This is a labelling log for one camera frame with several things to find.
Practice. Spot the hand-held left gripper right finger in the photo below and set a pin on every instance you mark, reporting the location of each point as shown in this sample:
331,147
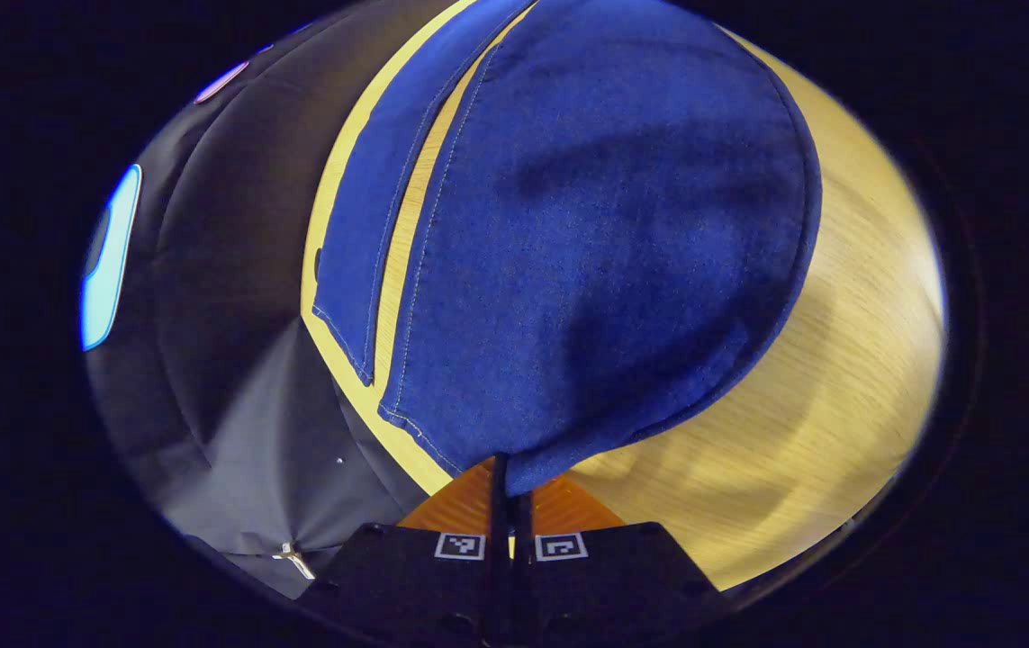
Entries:
604,585

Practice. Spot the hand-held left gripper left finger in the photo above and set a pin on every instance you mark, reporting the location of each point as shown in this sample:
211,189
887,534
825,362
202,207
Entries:
406,585

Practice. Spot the blue jeans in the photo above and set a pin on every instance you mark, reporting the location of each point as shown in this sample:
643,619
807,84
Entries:
604,252

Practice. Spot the silver clip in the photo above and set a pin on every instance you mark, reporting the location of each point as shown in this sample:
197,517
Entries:
294,558

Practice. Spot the black backdrop cloth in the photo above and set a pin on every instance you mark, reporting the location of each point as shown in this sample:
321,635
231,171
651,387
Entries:
235,270

